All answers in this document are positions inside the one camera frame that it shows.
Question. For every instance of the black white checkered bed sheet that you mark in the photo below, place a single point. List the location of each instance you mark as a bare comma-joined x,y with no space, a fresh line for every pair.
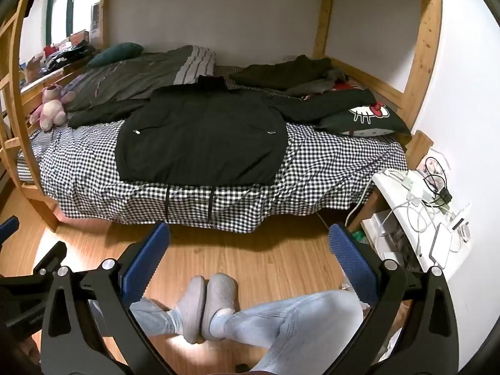
332,164

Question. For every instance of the person's right leg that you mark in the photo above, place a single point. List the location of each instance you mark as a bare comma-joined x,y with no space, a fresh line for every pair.
297,332

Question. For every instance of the red cloth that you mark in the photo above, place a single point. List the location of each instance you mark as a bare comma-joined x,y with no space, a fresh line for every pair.
345,85

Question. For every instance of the grey slipper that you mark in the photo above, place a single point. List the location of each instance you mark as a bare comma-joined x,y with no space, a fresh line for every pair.
191,308
220,300

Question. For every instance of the grey garment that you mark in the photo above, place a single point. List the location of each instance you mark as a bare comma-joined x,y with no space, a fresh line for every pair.
312,86

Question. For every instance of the grey white striped blanket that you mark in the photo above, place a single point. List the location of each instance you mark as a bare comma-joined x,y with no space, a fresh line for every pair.
197,62

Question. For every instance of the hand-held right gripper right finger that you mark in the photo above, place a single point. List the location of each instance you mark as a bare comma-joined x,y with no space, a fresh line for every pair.
349,265

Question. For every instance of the person's leg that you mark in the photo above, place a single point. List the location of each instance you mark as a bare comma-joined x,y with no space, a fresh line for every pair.
152,316
297,332

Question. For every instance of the person's left leg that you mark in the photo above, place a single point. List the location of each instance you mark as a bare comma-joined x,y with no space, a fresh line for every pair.
152,316

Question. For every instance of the grey duvet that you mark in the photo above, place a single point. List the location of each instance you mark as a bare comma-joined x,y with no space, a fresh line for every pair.
129,78

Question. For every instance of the dark teal pillow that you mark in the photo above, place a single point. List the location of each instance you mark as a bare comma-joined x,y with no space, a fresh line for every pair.
117,54

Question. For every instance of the black bag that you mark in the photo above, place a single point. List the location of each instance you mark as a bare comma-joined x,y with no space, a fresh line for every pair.
70,55

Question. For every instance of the cardboard box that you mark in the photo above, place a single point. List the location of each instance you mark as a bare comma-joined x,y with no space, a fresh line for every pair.
78,37

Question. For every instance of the white bedside table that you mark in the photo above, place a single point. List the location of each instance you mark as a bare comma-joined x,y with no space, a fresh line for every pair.
410,218

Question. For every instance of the black zip jacket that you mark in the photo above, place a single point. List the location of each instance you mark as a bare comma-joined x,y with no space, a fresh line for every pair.
203,136

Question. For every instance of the pink plush toy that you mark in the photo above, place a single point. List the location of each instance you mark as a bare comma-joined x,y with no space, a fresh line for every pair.
50,105

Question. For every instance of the window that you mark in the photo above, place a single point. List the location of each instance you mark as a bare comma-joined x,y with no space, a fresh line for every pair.
58,15

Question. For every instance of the white power strip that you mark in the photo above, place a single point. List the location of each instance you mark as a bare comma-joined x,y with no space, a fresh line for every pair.
398,179

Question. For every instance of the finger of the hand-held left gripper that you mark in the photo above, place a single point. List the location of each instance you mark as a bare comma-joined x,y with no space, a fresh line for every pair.
8,228
52,256

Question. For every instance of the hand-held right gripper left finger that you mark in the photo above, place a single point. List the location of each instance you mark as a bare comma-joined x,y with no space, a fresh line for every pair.
150,258

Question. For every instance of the black cartoon cat pillow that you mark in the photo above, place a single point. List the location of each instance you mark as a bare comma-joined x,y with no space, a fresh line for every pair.
371,125

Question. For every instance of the dark green garment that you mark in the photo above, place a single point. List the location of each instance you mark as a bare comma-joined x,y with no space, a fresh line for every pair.
281,72

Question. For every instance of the white flat device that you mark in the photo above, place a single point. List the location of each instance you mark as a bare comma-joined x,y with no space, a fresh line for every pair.
441,242

